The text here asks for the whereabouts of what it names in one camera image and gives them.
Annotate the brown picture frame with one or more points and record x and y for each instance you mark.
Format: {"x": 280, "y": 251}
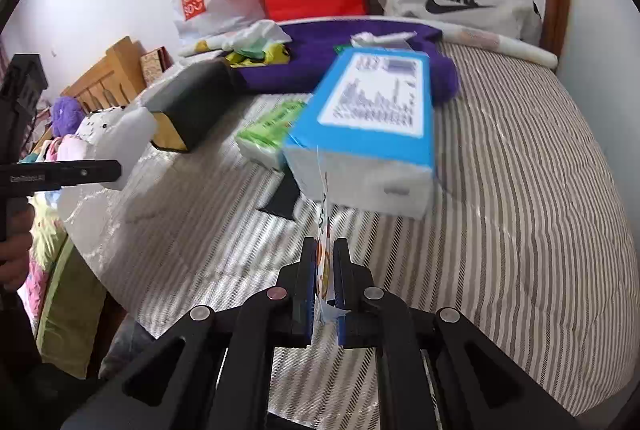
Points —
{"x": 155, "y": 65}

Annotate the colourful bedding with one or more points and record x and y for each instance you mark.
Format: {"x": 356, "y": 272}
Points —
{"x": 60, "y": 300}

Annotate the light grey glove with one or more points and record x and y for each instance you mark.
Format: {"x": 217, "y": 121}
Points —
{"x": 380, "y": 39}

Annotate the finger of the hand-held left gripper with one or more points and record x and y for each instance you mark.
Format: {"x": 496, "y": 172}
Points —
{"x": 85, "y": 172}

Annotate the thin printed plastic packet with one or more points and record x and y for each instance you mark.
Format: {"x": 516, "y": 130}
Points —
{"x": 324, "y": 260}

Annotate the white spotted plush toy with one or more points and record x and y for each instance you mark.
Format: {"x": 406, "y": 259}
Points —
{"x": 97, "y": 127}

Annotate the clear bubble wrap pouch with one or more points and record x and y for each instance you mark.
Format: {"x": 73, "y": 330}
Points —
{"x": 255, "y": 35}

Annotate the white printed paper roll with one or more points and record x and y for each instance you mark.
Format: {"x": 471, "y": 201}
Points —
{"x": 520, "y": 50}

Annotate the purple plush toy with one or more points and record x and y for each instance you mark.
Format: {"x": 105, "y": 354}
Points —
{"x": 67, "y": 115}

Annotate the purple towel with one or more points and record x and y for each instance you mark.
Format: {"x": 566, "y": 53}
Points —
{"x": 305, "y": 70}

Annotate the dark box with gold side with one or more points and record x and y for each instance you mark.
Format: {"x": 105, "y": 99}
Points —
{"x": 195, "y": 105}

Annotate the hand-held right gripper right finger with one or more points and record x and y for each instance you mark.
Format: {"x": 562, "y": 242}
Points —
{"x": 342, "y": 290}

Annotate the person's left hand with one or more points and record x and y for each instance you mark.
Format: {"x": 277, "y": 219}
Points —
{"x": 17, "y": 255}

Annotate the wooden headboard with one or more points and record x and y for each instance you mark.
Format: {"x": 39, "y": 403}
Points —
{"x": 105, "y": 80}

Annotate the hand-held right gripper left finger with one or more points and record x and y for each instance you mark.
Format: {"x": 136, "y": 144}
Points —
{"x": 309, "y": 290}

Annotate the blue tissue pack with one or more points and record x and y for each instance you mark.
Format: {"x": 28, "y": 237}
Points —
{"x": 370, "y": 120}

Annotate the green tissue packet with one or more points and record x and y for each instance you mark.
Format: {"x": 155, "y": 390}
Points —
{"x": 265, "y": 135}

